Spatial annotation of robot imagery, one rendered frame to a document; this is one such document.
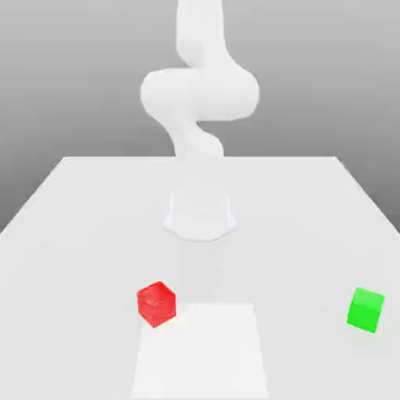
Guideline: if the small green cube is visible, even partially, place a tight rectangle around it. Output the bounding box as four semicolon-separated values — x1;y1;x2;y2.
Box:
346;287;386;334

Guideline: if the small red cube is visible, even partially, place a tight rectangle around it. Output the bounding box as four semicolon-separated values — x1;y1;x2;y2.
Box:
136;280;177;329

